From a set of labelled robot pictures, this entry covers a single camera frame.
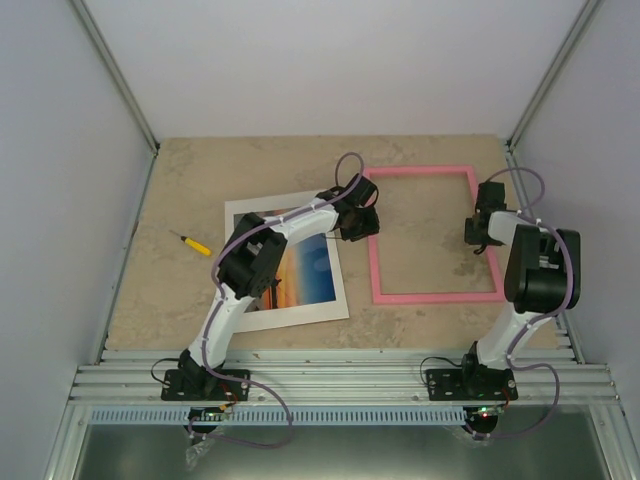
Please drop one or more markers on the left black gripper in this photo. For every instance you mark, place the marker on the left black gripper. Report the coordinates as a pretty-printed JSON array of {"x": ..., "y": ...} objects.
[{"x": 371, "y": 227}]

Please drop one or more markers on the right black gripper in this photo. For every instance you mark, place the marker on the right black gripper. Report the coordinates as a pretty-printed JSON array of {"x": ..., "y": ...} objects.
[{"x": 471, "y": 238}]

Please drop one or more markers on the pink picture frame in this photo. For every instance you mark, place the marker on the pink picture frame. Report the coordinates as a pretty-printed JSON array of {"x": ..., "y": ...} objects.
[{"x": 379, "y": 298}]

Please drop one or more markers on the sunset photo print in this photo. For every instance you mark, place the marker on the sunset photo print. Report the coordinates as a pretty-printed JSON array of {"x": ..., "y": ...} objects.
[{"x": 304, "y": 277}]

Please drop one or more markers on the white photo mat board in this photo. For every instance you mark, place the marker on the white photo mat board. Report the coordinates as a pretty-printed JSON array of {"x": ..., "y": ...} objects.
[{"x": 280, "y": 318}]

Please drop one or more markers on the yellow handled screwdriver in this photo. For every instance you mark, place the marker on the yellow handled screwdriver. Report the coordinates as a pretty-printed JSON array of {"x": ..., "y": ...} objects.
[{"x": 193, "y": 244}]

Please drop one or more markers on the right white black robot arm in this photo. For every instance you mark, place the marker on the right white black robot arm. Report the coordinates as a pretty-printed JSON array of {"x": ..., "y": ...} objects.
[{"x": 542, "y": 280}]

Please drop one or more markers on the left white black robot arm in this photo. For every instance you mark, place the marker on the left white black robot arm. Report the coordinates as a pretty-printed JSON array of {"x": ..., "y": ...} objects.
[{"x": 247, "y": 267}]

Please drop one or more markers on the clear plastic bag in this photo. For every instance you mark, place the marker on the clear plastic bag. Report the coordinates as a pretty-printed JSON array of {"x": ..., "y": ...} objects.
[{"x": 197, "y": 449}]

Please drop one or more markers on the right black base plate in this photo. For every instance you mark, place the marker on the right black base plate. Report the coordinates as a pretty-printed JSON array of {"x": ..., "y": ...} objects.
[{"x": 484, "y": 385}]

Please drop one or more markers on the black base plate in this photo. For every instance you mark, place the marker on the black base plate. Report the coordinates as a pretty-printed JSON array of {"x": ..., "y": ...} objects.
[
  {"x": 484, "y": 385},
  {"x": 177, "y": 387}
]

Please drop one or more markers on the aluminium rail platform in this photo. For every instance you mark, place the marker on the aluminium rail platform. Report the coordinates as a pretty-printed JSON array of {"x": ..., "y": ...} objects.
[{"x": 377, "y": 375}]

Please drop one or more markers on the aluminium corner post right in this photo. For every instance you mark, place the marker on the aluminium corner post right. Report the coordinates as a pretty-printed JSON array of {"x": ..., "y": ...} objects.
[{"x": 560, "y": 60}]

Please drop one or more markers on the aluminium corner post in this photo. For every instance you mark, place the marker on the aluminium corner post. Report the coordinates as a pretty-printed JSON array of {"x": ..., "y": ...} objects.
[
  {"x": 107, "y": 58},
  {"x": 560, "y": 60}
]

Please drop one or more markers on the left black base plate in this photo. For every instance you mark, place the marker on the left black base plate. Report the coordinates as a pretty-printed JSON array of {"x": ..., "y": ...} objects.
[{"x": 177, "y": 387}]

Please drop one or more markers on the light blue cable duct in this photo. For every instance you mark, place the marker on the light blue cable duct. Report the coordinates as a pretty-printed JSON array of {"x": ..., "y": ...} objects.
[{"x": 296, "y": 416}]

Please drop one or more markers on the aluminium corner post left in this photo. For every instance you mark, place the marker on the aluminium corner post left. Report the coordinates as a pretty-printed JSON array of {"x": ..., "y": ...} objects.
[{"x": 107, "y": 58}]

